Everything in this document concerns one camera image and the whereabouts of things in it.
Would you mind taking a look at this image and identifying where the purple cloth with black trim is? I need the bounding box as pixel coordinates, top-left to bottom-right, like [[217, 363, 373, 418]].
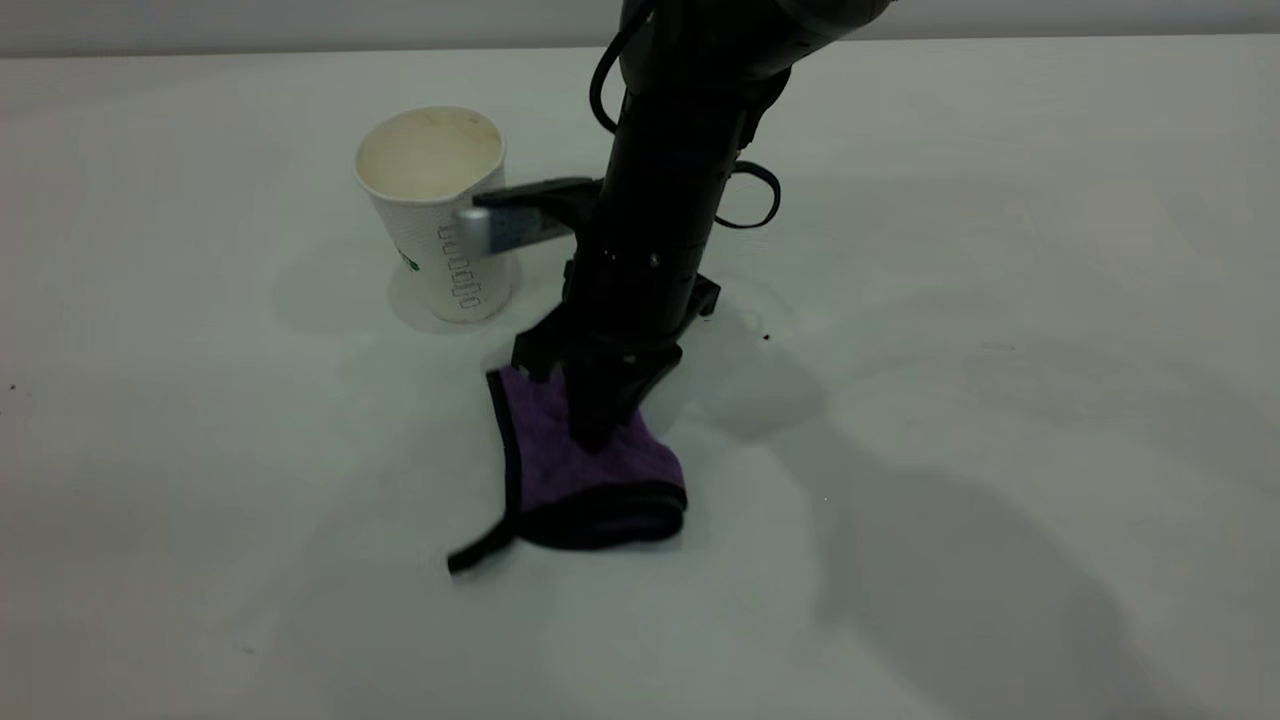
[[446, 366, 690, 575]]

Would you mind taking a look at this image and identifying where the black looped right arm cable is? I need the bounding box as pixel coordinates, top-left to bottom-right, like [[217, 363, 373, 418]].
[[589, 0, 656, 135]]

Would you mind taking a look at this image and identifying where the black looped right gripper cable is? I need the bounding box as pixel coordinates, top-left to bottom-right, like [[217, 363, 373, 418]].
[[714, 159, 782, 232]]

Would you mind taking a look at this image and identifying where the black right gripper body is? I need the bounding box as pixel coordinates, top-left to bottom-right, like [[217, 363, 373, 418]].
[[511, 243, 723, 386]]

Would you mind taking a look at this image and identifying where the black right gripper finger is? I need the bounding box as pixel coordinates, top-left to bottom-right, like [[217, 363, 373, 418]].
[[565, 355, 616, 453], [612, 345, 683, 433]]

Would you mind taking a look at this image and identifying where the white paper cup green print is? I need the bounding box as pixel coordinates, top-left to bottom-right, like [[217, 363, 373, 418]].
[[353, 105, 522, 324]]

